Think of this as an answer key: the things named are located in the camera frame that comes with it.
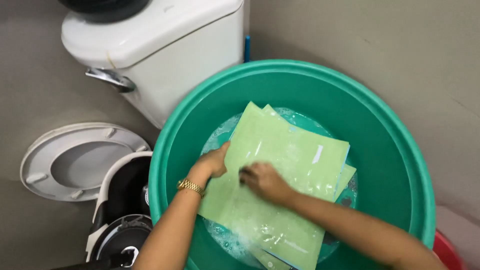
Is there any person's right hand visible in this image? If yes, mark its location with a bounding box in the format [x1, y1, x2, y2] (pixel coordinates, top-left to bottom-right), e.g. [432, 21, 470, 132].
[239, 162, 297, 206]

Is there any person's left hand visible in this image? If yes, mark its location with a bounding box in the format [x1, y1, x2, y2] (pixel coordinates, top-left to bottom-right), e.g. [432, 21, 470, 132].
[195, 141, 231, 179]

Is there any light green plastic mat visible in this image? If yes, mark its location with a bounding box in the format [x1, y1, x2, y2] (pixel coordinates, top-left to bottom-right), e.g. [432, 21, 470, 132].
[249, 104, 357, 270]
[197, 101, 351, 270]

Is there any gold wrist watch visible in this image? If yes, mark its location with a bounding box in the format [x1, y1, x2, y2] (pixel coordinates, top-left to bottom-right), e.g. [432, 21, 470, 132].
[176, 178, 206, 199]

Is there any large green plastic basin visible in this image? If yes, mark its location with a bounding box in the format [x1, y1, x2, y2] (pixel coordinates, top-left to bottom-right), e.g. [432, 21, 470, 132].
[148, 59, 437, 270]

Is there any white toilet bowl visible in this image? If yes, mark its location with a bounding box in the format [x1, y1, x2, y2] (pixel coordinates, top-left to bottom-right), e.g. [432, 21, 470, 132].
[85, 151, 154, 263]

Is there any black round pan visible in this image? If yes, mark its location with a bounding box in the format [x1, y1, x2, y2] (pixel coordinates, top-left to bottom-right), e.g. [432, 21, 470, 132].
[90, 214, 153, 268]

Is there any white toilet tank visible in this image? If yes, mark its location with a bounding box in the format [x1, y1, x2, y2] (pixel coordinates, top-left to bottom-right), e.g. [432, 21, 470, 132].
[61, 0, 251, 129]

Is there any chrome flush lever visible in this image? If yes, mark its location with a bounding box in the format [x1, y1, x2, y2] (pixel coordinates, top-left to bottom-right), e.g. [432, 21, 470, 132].
[85, 67, 136, 93]

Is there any white toilet seat lid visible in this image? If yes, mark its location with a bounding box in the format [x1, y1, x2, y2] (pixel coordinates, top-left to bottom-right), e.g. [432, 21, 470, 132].
[20, 122, 151, 202]

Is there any red plastic bucket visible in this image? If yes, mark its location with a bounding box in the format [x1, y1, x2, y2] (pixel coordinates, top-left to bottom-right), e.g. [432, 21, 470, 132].
[432, 230, 466, 270]

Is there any black round object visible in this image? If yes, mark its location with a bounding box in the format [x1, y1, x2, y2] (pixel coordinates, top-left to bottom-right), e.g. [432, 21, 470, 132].
[58, 0, 151, 23]

